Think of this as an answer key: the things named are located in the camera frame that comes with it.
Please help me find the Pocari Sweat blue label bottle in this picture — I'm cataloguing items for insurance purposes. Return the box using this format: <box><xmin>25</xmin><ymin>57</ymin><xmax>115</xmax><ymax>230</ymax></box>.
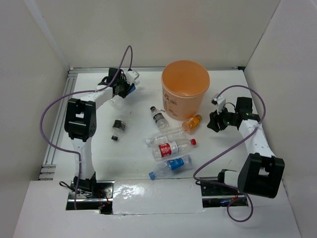
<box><xmin>110</xmin><ymin>90</ymin><xmax>135</xmax><ymax>110</ymax></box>

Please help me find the black label bottle black cap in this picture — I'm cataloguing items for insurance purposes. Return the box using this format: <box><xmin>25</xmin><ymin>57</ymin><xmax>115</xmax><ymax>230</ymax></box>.
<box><xmin>111</xmin><ymin>115</ymin><xmax>127</xmax><ymax>142</ymax></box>

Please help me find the blue label bottle blue cap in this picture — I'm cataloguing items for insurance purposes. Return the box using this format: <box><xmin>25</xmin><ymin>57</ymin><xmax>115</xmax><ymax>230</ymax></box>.
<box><xmin>149</xmin><ymin>155</ymin><xmax>193</xmax><ymax>180</ymax></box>

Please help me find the red label bottle red cap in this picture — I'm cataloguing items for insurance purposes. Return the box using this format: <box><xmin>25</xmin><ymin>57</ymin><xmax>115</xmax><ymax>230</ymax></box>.
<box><xmin>152</xmin><ymin>139</ymin><xmax>197</xmax><ymax>160</ymax></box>

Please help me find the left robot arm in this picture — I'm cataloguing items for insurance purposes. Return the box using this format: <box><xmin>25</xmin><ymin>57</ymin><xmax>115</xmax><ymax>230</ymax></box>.
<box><xmin>64</xmin><ymin>68</ymin><xmax>139</xmax><ymax>198</ymax></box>

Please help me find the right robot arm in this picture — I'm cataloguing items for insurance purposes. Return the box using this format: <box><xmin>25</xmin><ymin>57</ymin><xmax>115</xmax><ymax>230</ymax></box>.
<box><xmin>207</xmin><ymin>96</ymin><xmax>285</xmax><ymax>198</ymax></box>

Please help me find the peach capybara plastic bin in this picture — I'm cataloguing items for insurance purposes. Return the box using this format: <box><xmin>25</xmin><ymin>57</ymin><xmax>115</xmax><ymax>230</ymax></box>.
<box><xmin>161</xmin><ymin>60</ymin><xmax>210</xmax><ymax>120</ymax></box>

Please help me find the orange juice bottle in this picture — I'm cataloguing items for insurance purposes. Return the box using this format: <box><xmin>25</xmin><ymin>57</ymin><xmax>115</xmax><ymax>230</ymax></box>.
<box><xmin>182</xmin><ymin>115</ymin><xmax>202</xmax><ymax>134</ymax></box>

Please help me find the small black label bottle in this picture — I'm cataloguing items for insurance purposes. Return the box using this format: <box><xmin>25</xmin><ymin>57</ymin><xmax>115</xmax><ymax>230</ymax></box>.
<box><xmin>150</xmin><ymin>106</ymin><xmax>169</xmax><ymax>130</ymax></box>

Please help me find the clear bottle white cap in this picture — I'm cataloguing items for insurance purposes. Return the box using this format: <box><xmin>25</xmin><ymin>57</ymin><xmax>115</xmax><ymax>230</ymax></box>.
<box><xmin>145</xmin><ymin>127</ymin><xmax>186</xmax><ymax>147</ymax></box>

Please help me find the white taped cover sheet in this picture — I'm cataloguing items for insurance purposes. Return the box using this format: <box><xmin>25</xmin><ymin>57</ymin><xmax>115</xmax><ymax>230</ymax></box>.
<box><xmin>112</xmin><ymin>178</ymin><xmax>204</xmax><ymax>215</ymax></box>

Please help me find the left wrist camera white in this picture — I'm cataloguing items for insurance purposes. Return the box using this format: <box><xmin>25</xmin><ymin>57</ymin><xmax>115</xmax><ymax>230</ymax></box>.
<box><xmin>125</xmin><ymin>70</ymin><xmax>140</xmax><ymax>85</ymax></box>

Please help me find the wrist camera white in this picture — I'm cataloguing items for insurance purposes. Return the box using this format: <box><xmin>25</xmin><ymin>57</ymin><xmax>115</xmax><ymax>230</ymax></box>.
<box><xmin>211</xmin><ymin>94</ymin><xmax>226</xmax><ymax>114</ymax></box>
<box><xmin>125</xmin><ymin>70</ymin><xmax>140</xmax><ymax>85</ymax></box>

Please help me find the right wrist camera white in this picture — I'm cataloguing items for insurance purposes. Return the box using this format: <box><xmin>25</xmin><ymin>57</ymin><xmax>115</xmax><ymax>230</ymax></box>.
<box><xmin>211</xmin><ymin>94</ymin><xmax>226</xmax><ymax>114</ymax></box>

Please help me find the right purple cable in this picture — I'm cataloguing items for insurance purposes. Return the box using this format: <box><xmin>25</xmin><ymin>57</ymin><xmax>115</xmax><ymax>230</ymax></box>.
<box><xmin>192</xmin><ymin>84</ymin><xmax>266</xmax><ymax>222</ymax></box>

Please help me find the purple cable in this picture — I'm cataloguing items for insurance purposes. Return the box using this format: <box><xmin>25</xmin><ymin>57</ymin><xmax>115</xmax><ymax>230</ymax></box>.
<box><xmin>40</xmin><ymin>45</ymin><xmax>133</xmax><ymax>189</ymax></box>
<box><xmin>192</xmin><ymin>84</ymin><xmax>266</xmax><ymax>222</ymax></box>

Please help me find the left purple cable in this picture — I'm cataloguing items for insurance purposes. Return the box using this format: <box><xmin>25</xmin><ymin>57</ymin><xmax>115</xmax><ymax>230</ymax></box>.
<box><xmin>40</xmin><ymin>45</ymin><xmax>133</xmax><ymax>189</ymax></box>

